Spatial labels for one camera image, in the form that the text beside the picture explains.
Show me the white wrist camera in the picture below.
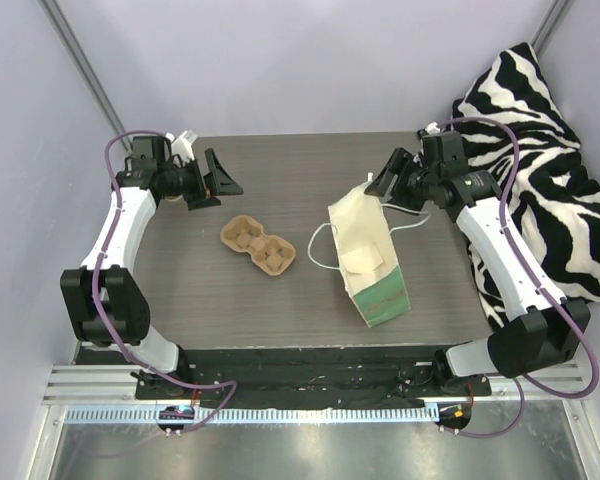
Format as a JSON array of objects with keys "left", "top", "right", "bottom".
[
  {"left": 166, "top": 130, "right": 198, "bottom": 168},
  {"left": 417, "top": 122, "right": 442, "bottom": 140}
]

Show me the purple cable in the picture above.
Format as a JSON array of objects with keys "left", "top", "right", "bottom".
[
  {"left": 437, "top": 117, "right": 600, "bottom": 441},
  {"left": 92, "top": 130, "right": 239, "bottom": 437}
]

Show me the green paper gift bag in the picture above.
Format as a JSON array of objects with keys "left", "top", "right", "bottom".
[{"left": 307, "top": 174, "right": 431, "bottom": 328}]

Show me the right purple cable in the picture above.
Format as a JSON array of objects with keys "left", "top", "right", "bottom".
[{"left": 437, "top": 117, "right": 600, "bottom": 441}]

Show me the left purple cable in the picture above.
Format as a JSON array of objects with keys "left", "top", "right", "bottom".
[{"left": 92, "top": 130, "right": 239, "bottom": 437}]

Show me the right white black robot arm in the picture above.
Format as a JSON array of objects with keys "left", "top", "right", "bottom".
[{"left": 365, "top": 131, "right": 590, "bottom": 395}]

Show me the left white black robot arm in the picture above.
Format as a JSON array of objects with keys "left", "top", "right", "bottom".
[{"left": 60, "top": 130, "right": 244, "bottom": 399}]

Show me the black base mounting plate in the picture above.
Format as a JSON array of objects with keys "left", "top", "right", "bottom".
[{"left": 74, "top": 344, "right": 494, "bottom": 409}]

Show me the white slotted cable duct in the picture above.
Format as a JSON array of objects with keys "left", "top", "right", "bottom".
[{"left": 64, "top": 403, "right": 439, "bottom": 425}]

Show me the brown paper coffee cup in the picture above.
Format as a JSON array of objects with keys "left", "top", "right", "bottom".
[{"left": 164, "top": 195, "right": 183, "bottom": 203}]

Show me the brown cardboard cup carrier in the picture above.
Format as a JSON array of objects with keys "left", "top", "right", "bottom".
[{"left": 220, "top": 215, "right": 297, "bottom": 277}]

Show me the aluminium frame rail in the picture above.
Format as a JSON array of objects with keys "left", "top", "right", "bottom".
[{"left": 43, "top": 362, "right": 588, "bottom": 404}]

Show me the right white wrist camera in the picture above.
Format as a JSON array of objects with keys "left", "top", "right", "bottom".
[{"left": 417, "top": 122, "right": 442, "bottom": 140}]

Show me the zebra print blanket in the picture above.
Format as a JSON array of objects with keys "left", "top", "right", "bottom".
[{"left": 451, "top": 43, "right": 600, "bottom": 302}]

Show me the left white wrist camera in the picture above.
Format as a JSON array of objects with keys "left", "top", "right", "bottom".
[{"left": 166, "top": 130, "right": 198, "bottom": 168}]

